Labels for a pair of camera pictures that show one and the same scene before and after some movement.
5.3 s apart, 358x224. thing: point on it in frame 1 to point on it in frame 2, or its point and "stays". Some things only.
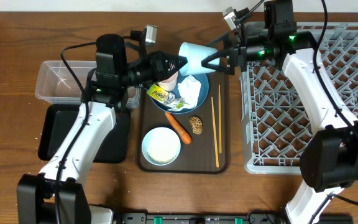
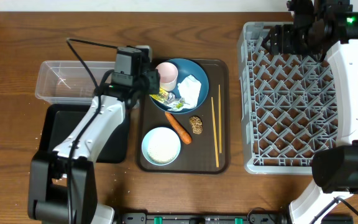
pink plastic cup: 169,83 stays
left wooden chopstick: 214,133 stays
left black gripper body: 147,73 to 148,84
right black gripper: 238,57 to 281,42
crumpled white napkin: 189,88 stays
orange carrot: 179,129 stays
